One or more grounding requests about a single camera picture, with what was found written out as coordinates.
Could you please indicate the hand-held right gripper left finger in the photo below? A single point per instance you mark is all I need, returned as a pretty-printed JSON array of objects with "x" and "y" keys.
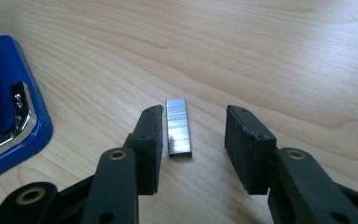
[{"x": 149, "y": 149}]

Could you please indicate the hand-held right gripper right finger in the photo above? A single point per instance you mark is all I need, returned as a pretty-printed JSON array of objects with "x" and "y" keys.
[{"x": 248, "y": 155}]

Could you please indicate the silver strip of staples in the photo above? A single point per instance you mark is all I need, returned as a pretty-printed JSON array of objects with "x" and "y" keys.
[{"x": 178, "y": 127}]

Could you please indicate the blue stapler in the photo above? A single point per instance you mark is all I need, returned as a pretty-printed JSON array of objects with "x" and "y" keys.
[{"x": 6, "y": 62}]

